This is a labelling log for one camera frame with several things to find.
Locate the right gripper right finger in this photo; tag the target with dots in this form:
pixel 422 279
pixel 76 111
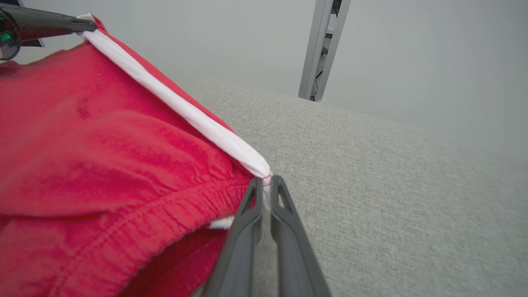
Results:
pixel 295 264

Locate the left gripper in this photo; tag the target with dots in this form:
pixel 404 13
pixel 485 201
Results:
pixel 7 41

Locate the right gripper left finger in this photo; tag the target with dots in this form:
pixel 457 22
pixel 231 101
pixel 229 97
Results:
pixel 241 255

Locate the red shorts with white stripe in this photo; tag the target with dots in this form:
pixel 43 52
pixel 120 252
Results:
pixel 103 165

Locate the grey metal partition post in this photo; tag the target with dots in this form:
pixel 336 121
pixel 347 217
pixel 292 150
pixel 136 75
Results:
pixel 324 49

